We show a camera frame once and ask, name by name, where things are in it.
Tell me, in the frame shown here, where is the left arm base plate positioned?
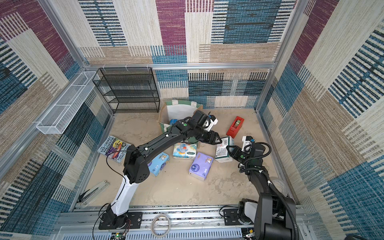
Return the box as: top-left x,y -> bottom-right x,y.
98,212 -> 143,230

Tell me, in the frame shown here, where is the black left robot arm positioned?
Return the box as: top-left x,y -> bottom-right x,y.
98,110 -> 222,230

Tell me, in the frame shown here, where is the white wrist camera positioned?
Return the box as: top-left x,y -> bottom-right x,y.
242,136 -> 255,151
204,115 -> 218,132

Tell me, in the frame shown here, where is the clear tape roll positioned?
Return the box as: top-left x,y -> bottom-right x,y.
272,178 -> 289,196

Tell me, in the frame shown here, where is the black wire shelf rack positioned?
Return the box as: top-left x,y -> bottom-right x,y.
93,67 -> 160,114

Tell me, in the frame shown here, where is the white wire mesh basket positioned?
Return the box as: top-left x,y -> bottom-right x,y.
37,72 -> 96,135

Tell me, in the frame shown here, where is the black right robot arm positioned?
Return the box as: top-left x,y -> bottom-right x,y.
226,142 -> 300,240

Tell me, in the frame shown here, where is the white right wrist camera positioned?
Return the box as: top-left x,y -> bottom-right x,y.
242,136 -> 255,151

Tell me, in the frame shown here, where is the light blue tissue pack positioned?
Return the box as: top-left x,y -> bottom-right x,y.
148,153 -> 170,177

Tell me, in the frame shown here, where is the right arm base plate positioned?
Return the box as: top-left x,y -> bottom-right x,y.
221,208 -> 242,226

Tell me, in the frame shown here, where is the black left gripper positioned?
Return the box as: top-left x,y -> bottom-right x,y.
195,129 -> 225,148

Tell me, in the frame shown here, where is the purple tissue pack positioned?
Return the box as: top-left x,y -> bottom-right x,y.
189,153 -> 215,181

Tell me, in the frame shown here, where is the colourful children's book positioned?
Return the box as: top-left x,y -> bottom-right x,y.
97,136 -> 131,164

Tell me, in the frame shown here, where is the green canvas Christmas bag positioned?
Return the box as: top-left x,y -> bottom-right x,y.
158,100 -> 203,144

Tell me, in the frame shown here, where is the green white box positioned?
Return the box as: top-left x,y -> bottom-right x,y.
215,136 -> 234,163

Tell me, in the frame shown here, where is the red tape dispenser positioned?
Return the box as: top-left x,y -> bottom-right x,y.
226,116 -> 245,139

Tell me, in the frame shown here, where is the white cartoon tissue pack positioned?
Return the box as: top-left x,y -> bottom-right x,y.
173,143 -> 198,160

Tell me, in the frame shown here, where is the blue striped tissue pack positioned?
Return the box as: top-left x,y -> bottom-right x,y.
170,119 -> 178,126

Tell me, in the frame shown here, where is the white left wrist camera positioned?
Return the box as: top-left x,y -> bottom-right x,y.
204,115 -> 218,132

